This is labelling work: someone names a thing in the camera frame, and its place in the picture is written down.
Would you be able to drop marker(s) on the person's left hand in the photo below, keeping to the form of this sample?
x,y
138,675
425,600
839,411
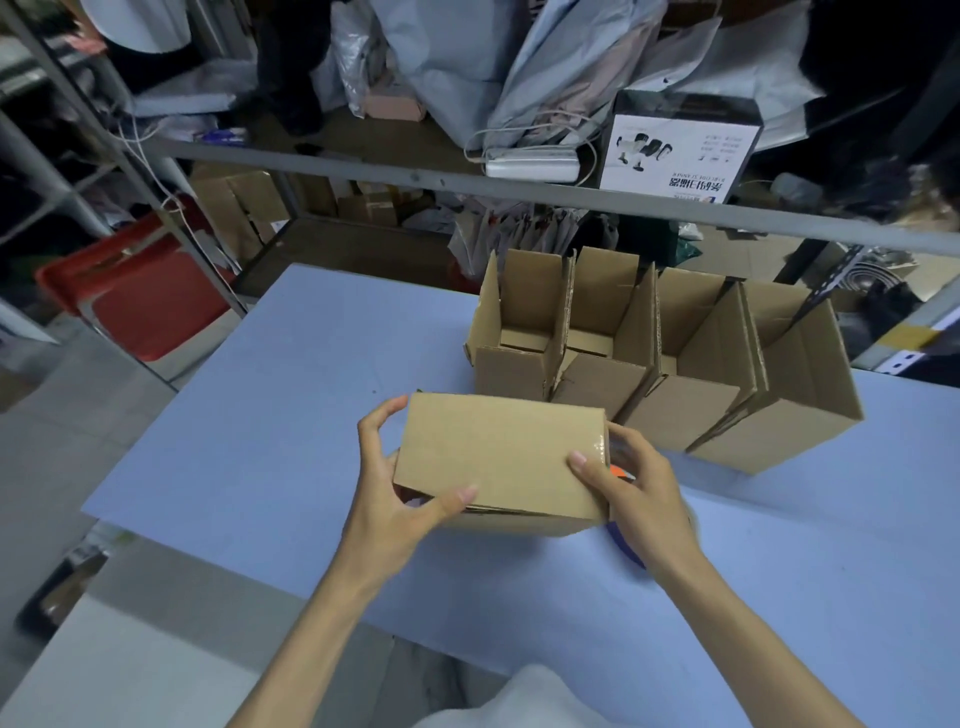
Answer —
x,y
382,525

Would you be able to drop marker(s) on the person's right hand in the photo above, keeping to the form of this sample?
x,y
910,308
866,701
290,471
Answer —
x,y
652,517

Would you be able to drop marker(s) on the orange blue tape dispenser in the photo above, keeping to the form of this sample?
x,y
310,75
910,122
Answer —
x,y
624,546

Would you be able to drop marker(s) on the plain brown cardboard box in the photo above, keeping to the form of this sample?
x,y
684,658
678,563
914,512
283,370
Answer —
x,y
495,450

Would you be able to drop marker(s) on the large brown storage cardboard box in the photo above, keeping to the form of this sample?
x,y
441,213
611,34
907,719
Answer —
x,y
232,210

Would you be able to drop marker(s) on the person's left forearm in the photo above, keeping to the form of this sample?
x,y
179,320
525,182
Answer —
x,y
315,652

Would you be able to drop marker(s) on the person's right forearm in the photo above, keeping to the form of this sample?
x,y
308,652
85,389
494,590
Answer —
x,y
750,652

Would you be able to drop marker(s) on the person's white shirt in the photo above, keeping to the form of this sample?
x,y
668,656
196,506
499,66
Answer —
x,y
525,705

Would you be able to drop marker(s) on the white glossy cabinet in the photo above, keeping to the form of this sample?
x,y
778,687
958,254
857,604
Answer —
x,y
150,660

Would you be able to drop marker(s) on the dark green bag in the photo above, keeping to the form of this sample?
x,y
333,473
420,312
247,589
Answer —
x,y
645,236

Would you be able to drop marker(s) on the bundle of grey paper bags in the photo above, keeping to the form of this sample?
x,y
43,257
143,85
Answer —
x,y
510,232

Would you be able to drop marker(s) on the silver reflective roll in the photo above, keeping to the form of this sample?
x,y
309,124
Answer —
x,y
881,270

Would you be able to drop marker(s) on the grey metal shelving rack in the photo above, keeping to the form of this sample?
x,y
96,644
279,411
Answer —
x,y
375,178

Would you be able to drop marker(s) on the white black printed box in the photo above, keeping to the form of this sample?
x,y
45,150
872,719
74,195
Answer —
x,y
675,157

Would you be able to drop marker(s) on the white power strip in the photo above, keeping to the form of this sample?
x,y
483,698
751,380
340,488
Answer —
x,y
532,165

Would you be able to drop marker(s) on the pile of grey plastic mailers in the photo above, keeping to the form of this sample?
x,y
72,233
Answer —
x,y
465,60

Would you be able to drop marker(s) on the white perforated rack post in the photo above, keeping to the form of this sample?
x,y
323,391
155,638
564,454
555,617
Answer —
x,y
900,360

